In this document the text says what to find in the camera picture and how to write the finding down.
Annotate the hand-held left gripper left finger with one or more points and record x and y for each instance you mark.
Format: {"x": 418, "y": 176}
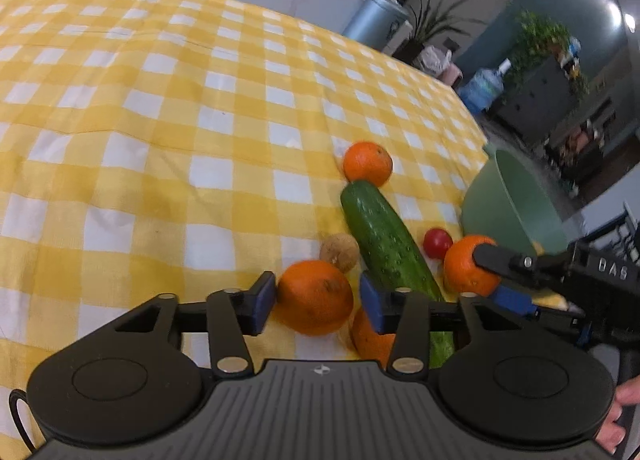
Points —
{"x": 262, "y": 304}

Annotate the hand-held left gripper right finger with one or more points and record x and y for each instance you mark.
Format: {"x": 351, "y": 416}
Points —
{"x": 372, "y": 305}

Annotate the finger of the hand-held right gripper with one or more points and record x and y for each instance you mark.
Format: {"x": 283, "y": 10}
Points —
{"x": 515, "y": 265}
{"x": 515, "y": 301}

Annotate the orange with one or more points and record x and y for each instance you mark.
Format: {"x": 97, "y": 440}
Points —
{"x": 367, "y": 346}
{"x": 460, "y": 270}
{"x": 314, "y": 297}
{"x": 367, "y": 163}

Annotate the green bowl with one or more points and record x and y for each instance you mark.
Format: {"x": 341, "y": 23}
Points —
{"x": 505, "y": 205}

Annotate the small round brown fruit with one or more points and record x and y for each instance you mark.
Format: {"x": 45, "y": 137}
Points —
{"x": 340, "y": 252}

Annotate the person's right hand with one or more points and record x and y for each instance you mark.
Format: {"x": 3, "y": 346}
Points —
{"x": 629, "y": 397}

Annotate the green cucumber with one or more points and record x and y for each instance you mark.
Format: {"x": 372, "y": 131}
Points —
{"x": 380, "y": 230}

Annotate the red tomato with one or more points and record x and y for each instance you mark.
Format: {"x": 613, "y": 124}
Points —
{"x": 436, "y": 242}

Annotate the dark shelf unit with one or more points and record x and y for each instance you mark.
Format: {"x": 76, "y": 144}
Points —
{"x": 580, "y": 150}

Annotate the grey cabinet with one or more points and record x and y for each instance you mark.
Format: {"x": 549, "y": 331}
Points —
{"x": 537, "y": 100}

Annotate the blue water jug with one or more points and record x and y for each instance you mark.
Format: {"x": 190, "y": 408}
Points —
{"x": 482, "y": 87}

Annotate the yellow checkered tablecloth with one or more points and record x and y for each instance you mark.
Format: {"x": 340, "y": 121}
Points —
{"x": 150, "y": 140}

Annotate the pink stool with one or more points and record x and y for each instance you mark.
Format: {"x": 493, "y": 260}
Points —
{"x": 450, "y": 74}

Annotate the white plastic bag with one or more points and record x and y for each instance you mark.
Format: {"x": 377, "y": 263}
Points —
{"x": 432, "y": 58}

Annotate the bushy green plant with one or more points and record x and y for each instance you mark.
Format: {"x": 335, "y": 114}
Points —
{"x": 537, "y": 37}

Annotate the potted plant with long leaves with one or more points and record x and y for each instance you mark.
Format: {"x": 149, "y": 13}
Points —
{"x": 412, "y": 50}

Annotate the grey trash bin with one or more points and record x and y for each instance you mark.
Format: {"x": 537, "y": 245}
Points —
{"x": 375, "y": 20}

